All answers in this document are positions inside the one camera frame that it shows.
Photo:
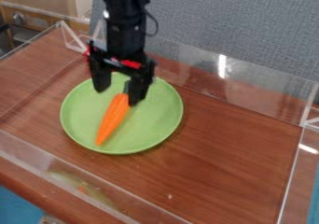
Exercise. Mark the orange toy carrot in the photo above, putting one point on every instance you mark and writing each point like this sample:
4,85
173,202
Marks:
113,115

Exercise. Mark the green round plate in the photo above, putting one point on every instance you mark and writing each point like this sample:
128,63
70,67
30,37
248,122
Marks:
148,124

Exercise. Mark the clear acrylic enclosure wall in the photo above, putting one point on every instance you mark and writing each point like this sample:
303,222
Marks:
239,165

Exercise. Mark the red plastic block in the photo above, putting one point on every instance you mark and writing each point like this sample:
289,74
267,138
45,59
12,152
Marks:
112,61

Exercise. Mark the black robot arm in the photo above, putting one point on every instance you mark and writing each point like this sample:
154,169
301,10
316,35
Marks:
121,10

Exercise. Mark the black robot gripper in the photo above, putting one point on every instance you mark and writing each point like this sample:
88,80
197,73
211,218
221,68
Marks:
124,44

